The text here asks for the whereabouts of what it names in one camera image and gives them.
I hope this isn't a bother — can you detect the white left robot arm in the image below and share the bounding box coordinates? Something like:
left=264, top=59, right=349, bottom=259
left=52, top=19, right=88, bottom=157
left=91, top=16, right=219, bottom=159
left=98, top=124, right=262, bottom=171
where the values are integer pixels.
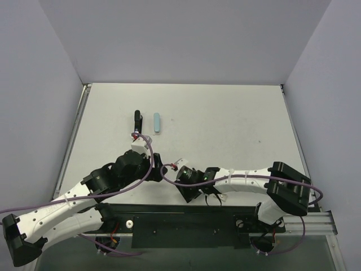
left=2, top=150, right=166, bottom=267

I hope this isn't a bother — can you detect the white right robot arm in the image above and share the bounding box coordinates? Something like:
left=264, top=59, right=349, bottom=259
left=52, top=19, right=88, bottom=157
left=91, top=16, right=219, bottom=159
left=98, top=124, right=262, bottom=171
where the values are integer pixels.
left=175, top=161, right=311, bottom=231

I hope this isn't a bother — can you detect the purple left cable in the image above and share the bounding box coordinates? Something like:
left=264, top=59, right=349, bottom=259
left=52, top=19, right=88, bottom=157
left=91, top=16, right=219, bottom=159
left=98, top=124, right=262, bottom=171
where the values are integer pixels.
left=0, top=134, right=155, bottom=215

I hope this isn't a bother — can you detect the purple cable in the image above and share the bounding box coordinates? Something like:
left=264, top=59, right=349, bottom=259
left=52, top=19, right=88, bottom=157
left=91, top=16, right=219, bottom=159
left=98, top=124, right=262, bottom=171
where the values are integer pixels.
left=0, top=134, right=155, bottom=215
left=160, top=163, right=324, bottom=206

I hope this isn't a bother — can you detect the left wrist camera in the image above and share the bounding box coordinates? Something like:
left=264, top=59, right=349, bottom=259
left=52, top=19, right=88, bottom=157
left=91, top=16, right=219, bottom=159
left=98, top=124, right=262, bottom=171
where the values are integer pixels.
left=131, top=133, right=152, bottom=156

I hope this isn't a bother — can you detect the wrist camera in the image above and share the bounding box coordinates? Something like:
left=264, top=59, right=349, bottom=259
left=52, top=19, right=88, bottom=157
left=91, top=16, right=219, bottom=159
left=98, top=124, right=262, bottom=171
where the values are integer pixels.
left=170, top=158, right=188, bottom=171
left=131, top=133, right=152, bottom=156

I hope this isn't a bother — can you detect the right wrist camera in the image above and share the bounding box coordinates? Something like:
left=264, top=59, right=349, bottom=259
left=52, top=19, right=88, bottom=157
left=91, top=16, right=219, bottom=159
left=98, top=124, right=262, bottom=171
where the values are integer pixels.
left=170, top=158, right=188, bottom=171

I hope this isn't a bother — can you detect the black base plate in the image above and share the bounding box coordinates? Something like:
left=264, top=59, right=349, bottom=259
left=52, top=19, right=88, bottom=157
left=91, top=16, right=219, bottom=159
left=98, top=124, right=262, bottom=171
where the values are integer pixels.
left=92, top=203, right=285, bottom=248

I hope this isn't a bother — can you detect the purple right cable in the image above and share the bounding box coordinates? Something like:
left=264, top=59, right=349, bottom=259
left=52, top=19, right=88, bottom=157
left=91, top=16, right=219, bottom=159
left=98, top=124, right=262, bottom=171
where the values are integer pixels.
left=160, top=163, right=324, bottom=206

